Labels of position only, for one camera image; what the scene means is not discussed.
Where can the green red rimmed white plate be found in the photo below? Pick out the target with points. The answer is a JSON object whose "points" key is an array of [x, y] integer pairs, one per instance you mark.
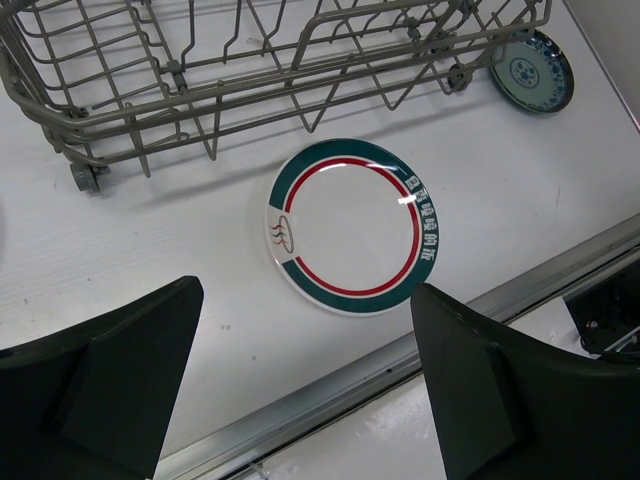
{"points": [[351, 227]]}

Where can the aluminium front rail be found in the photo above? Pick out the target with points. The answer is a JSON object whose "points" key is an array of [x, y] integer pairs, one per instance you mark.
{"points": [[253, 438]]}

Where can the grey wire dish rack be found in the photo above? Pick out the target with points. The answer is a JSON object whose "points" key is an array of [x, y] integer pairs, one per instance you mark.
{"points": [[114, 81]]}

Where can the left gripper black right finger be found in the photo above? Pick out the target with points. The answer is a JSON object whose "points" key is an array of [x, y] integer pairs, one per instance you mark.
{"points": [[508, 406]]}

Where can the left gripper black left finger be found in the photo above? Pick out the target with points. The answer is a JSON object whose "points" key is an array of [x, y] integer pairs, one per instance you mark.
{"points": [[94, 401]]}

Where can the blue patterned small plate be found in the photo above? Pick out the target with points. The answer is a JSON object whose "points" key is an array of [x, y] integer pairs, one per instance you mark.
{"points": [[534, 74]]}

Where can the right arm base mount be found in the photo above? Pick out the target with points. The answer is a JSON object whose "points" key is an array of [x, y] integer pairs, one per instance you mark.
{"points": [[606, 317]]}

